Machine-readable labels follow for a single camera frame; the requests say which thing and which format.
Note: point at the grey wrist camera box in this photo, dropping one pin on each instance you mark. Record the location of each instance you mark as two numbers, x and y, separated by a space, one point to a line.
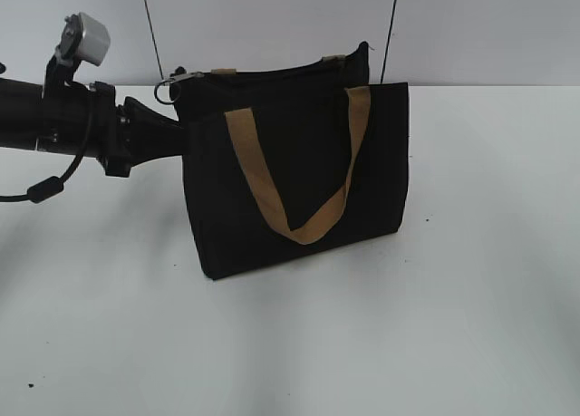
85 39

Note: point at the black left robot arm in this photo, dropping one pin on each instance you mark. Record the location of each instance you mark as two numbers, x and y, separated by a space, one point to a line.
59 122

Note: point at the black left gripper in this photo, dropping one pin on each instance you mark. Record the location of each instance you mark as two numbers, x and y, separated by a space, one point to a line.
125 136

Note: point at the black tote bag tan handles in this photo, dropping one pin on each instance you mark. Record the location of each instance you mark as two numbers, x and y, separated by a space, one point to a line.
285 164

